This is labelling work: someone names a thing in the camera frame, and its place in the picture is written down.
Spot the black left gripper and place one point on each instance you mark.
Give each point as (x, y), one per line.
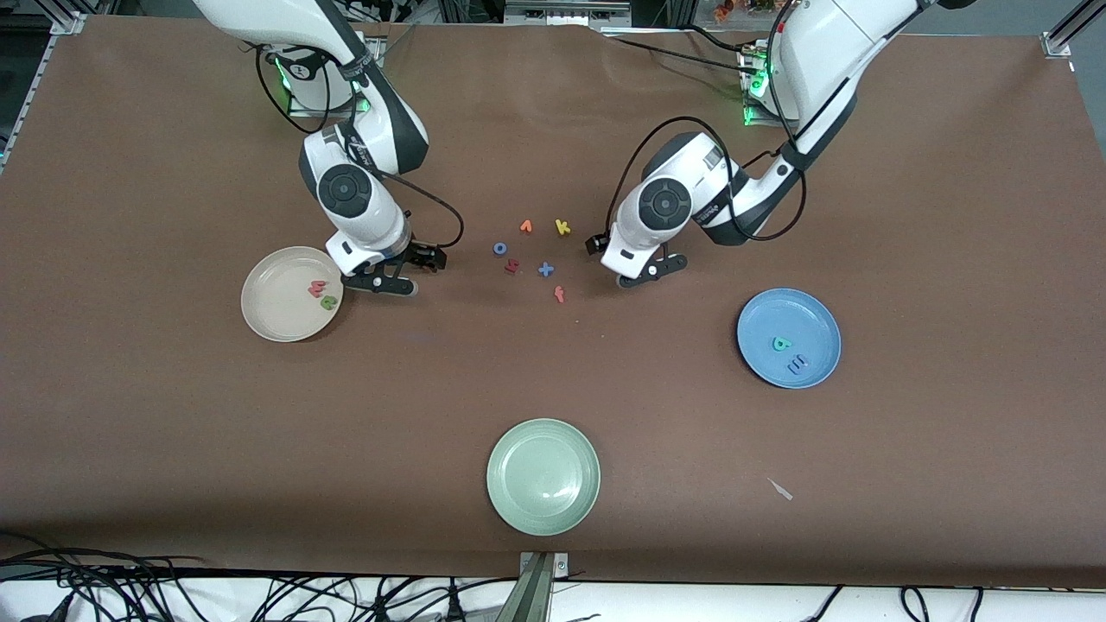
(595, 244)

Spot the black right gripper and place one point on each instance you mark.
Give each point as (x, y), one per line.
(421, 255)

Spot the pink letter w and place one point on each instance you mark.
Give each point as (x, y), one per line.
(317, 289)

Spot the blue letter m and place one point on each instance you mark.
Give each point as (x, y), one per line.
(797, 364)

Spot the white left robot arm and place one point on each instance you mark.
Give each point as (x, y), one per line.
(821, 52)

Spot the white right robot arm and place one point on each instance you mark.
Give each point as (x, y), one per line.
(363, 216)

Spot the beige brown plate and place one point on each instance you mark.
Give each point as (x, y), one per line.
(281, 302)

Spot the blue plate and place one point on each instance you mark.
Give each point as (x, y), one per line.
(812, 328)

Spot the silver metal box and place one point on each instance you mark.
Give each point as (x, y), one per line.
(562, 13)

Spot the pale green plate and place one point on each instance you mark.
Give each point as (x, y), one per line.
(543, 477)

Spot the small orange red object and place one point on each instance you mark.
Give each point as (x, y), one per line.
(726, 7)

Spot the white paper scrap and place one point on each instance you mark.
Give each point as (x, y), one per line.
(780, 489)

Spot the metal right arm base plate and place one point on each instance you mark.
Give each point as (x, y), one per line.
(298, 111)

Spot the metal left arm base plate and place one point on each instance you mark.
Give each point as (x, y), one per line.
(756, 122)

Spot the grey metal mount bracket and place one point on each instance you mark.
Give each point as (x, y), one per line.
(537, 587)

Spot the aluminium frame rail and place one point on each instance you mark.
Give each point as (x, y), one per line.
(34, 82)
(1058, 39)

